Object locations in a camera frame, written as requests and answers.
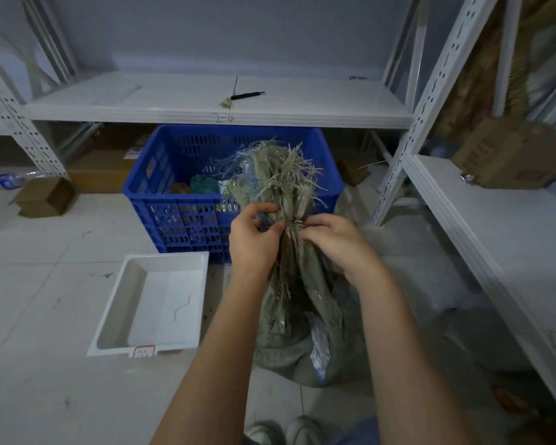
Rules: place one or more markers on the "person's left shoe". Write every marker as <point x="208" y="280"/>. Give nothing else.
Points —
<point x="264" y="434"/>

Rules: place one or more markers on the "blue plastic crate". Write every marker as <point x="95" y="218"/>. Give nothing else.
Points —
<point x="180" y="217"/>

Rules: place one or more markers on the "person's shoe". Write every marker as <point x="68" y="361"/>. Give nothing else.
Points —
<point x="264" y="434"/>
<point x="306" y="431"/>

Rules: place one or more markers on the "straw brooms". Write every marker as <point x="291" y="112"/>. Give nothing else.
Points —
<point x="482" y="64"/>

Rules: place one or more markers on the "person's blue trouser leg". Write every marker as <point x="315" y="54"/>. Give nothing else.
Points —
<point x="359" y="434"/>

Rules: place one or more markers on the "large cardboard box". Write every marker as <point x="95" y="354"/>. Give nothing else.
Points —
<point x="514" y="155"/>

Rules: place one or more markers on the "flat cardboard box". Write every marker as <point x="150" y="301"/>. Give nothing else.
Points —
<point x="102" y="171"/>

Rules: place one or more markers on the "small metal fitting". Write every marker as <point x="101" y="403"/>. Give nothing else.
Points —
<point x="468" y="178"/>

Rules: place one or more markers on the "person's left thumb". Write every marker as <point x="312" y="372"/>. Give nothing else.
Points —
<point x="276" y="228"/>

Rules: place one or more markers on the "white metal shelf rack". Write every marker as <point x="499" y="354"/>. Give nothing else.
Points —
<point x="190" y="99"/>
<point x="500" y="236"/>

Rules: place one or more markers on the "black pen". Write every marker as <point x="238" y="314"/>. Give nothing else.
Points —
<point x="245" y="95"/>

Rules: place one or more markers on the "person's right thumb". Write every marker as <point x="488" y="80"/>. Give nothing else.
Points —
<point x="310" y="233"/>

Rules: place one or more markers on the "white plastic tray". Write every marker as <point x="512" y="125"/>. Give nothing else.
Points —
<point x="153" y="305"/>

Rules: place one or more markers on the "person's right hand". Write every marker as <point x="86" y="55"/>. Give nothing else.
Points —
<point x="343" y="247"/>

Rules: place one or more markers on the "small open cardboard box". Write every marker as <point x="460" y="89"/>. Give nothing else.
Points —
<point x="44" y="196"/>

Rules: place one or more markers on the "person's right shoe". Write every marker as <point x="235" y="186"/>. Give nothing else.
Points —
<point x="306" y="431"/>

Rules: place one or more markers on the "person's right forearm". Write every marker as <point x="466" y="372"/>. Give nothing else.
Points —
<point x="407" y="366"/>

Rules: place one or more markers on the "small brown cardboard box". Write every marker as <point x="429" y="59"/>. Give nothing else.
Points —
<point x="352" y="170"/>

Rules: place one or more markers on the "grey-green woven sack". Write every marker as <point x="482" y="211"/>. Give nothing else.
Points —
<point x="301" y="319"/>

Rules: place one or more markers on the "person's left forearm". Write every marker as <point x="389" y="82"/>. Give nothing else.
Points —
<point x="217" y="361"/>

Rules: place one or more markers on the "person's left hand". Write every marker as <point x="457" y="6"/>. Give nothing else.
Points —
<point x="250" y="245"/>

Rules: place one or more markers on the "teal bag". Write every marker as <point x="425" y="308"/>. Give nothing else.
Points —
<point x="205" y="184"/>

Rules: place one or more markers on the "clear plastic bottle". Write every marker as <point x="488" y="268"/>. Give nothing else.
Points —
<point x="11" y="179"/>

